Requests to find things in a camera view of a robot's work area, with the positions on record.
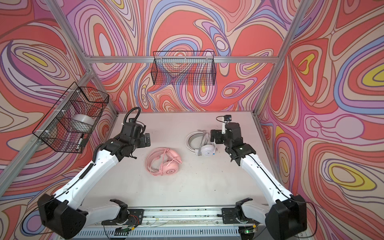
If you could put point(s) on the black wire basket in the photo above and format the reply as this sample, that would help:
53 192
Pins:
58 133
180 68

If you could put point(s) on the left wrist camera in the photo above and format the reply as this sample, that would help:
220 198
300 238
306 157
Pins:
131 128

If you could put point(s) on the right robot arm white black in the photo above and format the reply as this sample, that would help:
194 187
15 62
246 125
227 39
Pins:
286 214

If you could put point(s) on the silver tape roll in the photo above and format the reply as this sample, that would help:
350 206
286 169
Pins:
82 123

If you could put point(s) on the white headphones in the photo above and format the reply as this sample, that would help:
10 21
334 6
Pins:
199 143

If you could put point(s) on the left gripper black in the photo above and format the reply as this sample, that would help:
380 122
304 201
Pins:
143 143

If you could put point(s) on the pink cat-ear headphones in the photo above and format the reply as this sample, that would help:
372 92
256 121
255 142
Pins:
163 162

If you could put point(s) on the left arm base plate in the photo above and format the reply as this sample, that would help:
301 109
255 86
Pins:
130 217

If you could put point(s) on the black wire basket left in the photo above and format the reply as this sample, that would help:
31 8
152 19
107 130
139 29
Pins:
58 133

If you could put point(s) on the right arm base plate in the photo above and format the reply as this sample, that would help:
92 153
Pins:
235 216

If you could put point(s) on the black wire basket back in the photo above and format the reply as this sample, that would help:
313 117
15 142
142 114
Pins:
180 68

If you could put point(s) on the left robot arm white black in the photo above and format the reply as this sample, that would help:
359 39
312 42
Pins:
61 212

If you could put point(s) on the black marker pen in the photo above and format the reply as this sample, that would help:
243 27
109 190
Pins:
79 145

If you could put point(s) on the aluminium front rail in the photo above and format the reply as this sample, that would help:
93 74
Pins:
185 215

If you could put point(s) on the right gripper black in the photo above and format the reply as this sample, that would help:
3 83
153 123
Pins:
219 135

